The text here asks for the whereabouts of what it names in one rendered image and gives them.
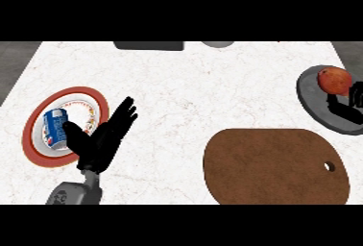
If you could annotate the brown wooden cutting board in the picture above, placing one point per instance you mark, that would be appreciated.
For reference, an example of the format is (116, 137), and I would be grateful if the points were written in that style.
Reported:
(277, 166)

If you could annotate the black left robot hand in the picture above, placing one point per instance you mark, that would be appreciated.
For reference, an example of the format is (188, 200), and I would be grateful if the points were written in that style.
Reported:
(101, 141)

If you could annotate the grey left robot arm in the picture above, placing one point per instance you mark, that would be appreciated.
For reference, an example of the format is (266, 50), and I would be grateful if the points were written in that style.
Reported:
(79, 192)

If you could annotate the dark grey rectangular object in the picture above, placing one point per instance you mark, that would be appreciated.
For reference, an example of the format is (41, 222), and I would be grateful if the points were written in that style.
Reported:
(150, 45)

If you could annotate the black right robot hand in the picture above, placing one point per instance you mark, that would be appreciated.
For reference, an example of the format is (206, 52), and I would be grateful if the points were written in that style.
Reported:
(348, 110)

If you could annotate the grey round object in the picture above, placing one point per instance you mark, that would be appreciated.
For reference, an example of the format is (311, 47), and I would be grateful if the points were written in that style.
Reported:
(218, 44)

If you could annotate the red-rimmed white plate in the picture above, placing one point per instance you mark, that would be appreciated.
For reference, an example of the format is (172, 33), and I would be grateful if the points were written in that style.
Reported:
(33, 141)

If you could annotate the grey pan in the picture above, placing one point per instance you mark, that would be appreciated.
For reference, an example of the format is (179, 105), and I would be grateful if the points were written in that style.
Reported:
(315, 99)

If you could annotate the blue and white can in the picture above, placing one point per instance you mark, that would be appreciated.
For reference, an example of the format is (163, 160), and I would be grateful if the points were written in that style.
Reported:
(55, 128)

